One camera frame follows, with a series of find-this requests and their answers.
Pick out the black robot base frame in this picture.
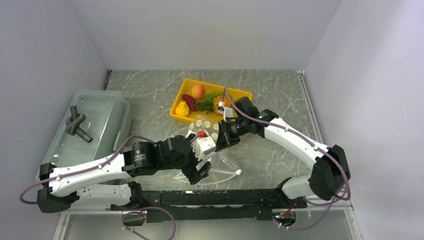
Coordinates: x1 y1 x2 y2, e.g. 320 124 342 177
110 181 307 223

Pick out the orange toy pineapple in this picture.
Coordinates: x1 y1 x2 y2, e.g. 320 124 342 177
195 96 231 114

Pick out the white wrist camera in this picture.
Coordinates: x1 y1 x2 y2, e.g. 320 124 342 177
217 101 234 121
190 130 217 161

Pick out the yellow plastic tray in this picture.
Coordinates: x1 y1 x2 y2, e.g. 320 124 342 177
169 78 253 123

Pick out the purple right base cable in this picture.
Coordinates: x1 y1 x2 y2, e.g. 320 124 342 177
273 195 342 232

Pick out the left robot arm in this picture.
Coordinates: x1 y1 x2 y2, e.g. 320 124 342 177
36 135 217 213

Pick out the dark red toy sweet potato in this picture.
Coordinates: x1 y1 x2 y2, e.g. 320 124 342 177
182 94 196 111

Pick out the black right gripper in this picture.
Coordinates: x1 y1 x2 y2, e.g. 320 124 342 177
214 117 249 152

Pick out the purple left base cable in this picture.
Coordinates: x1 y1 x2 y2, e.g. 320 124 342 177
121 206 178 240

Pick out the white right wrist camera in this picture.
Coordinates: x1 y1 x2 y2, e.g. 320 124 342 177
217 101 234 121

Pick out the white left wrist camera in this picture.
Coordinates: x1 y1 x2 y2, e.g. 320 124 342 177
190 130 217 161

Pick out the yellow toy pear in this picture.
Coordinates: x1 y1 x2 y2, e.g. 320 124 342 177
175 100 191 117

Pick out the green toy lettuce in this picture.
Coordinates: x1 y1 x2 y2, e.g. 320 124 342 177
203 91 223 103

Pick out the clear plastic storage bin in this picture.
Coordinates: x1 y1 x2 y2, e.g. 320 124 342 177
42 89 133 168

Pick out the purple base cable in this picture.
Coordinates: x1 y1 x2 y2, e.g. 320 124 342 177
121 206 178 240
273 195 342 232

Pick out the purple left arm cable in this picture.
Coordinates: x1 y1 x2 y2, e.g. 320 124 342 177
18 132 204 205

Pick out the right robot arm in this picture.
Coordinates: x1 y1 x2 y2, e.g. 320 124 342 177
216 96 351 208

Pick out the clear polka-dot zip bag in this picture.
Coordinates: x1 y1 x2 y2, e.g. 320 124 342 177
174 115 242 185

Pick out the toy peach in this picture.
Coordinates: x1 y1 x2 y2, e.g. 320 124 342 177
190 84 205 100

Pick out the grey knotted hose piece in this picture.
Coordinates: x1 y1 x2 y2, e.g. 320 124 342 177
64 105 94 144

